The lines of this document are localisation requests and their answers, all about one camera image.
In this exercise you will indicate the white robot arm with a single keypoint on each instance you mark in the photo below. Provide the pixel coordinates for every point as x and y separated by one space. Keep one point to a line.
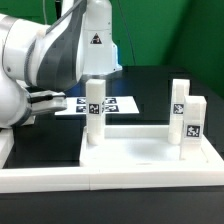
38 63

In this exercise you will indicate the white desk top tray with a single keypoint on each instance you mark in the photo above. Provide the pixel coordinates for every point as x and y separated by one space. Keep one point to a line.
132 145

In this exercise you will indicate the white marker base plate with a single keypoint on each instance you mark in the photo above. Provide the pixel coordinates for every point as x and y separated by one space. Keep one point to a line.
113 105

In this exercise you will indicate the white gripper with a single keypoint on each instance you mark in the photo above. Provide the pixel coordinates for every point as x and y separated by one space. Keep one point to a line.
43 102

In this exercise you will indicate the white L-shaped corner fence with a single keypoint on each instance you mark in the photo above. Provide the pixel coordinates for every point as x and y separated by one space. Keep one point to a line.
107 177

